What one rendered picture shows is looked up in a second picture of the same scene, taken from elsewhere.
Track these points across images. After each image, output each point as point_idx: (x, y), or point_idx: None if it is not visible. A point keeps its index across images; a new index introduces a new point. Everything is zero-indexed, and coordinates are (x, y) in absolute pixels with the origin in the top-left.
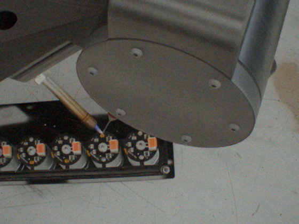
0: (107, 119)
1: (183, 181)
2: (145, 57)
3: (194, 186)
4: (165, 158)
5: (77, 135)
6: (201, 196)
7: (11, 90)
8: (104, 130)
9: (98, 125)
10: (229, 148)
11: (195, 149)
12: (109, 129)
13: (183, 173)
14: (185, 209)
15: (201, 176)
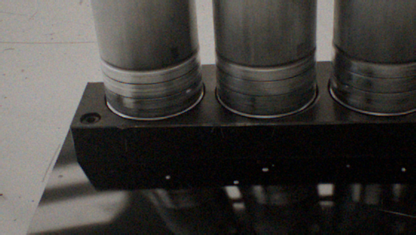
0: (269, 212)
1: (67, 121)
2: None
3: (44, 112)
4: (89, 88)
5: (382, 175)
6: (35, 97)
7: None
8: (280, 184)
9: (304, 199)
10: None
11: (3, 178)
12: (262, 187)
13: (59, 135)
14: (84, 80)
15: (17, 127)
